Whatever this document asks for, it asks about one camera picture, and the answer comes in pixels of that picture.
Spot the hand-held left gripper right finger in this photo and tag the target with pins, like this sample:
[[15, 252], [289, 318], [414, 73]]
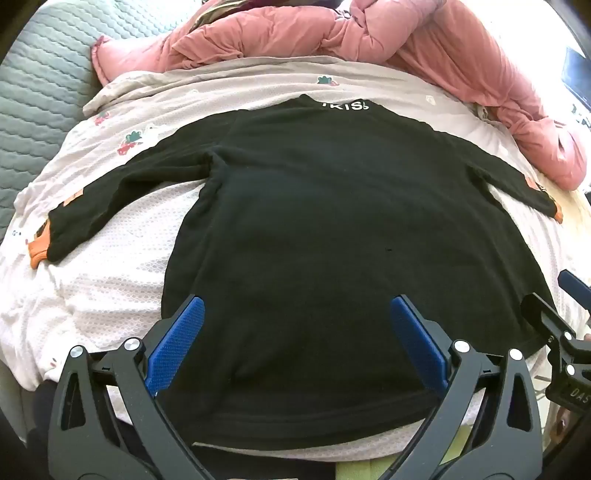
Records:
[[418, 337]]

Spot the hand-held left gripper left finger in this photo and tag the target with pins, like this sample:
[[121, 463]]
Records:
[[178, 341]]

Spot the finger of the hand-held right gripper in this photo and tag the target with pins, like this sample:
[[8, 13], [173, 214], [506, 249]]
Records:
[[545, 314], [570, 281]]

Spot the black sweater with orange cuffs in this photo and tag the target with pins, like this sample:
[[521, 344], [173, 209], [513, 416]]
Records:
[[300, 230]]

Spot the strawberry printed beige blanket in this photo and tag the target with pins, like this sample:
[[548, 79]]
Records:
[[115, 277]]

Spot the yellow-green cloth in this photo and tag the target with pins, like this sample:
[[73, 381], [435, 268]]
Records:
[[353, 470]]

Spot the dark screen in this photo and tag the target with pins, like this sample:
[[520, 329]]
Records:
[[579, 74]]

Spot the pink quilted comforter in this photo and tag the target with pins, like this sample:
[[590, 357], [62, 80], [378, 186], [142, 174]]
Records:
[[415, 32]]

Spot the striped teal and olive cloth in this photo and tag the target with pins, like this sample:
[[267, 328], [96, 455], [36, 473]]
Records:
[[221, 7]]

